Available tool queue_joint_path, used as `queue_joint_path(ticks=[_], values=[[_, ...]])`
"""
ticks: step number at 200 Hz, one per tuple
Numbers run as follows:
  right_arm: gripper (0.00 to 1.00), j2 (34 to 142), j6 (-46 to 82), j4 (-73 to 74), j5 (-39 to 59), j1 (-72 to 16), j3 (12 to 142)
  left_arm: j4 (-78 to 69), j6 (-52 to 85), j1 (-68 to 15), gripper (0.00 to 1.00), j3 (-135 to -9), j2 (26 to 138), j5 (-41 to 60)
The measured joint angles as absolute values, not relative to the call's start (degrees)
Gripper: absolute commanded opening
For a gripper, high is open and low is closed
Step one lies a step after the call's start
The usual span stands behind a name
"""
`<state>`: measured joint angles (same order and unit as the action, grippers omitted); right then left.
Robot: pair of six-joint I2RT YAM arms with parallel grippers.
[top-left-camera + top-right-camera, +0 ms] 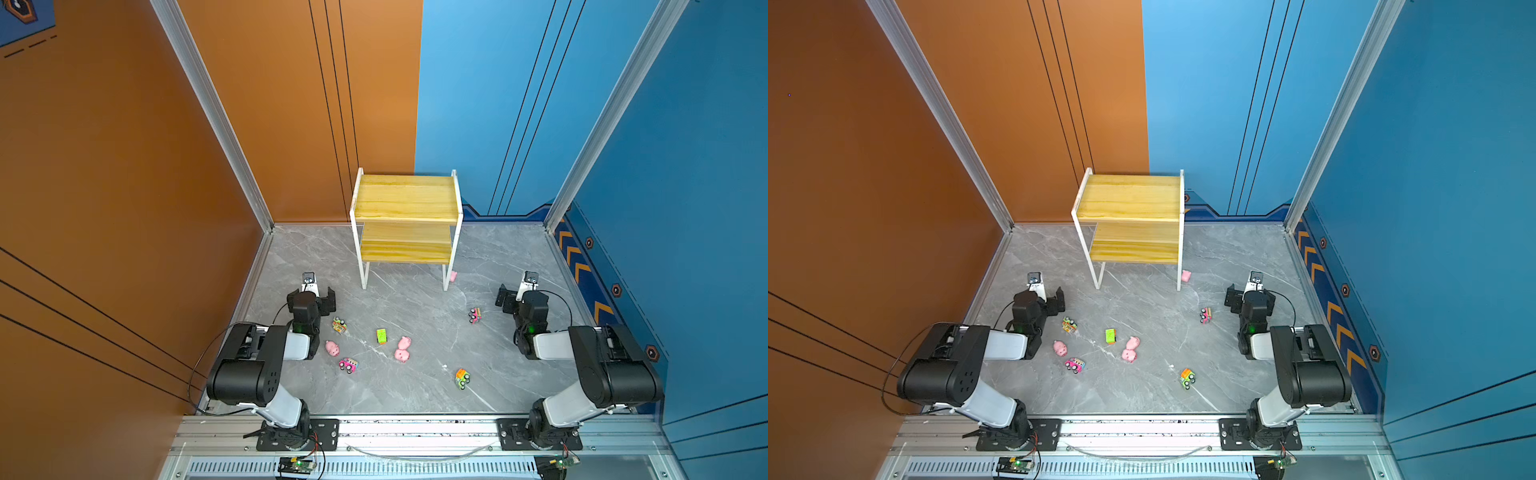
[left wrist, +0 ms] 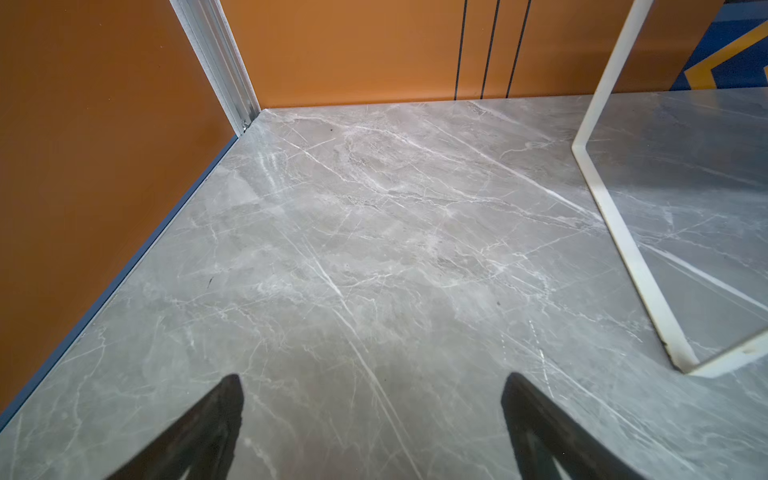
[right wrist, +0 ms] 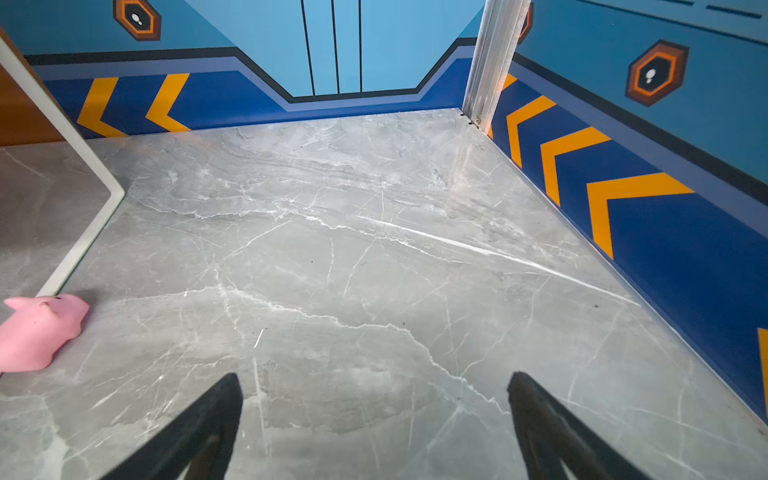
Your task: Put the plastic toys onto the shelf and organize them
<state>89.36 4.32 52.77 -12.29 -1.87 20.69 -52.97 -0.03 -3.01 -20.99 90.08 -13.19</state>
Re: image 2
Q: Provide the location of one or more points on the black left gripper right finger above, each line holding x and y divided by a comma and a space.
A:
548, 443

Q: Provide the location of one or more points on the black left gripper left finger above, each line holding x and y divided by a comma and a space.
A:
198, 445

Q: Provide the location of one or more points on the aluminium corner post left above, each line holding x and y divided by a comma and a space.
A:
209, 33

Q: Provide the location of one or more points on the white frame wooden shelf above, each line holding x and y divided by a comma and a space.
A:
668, 329

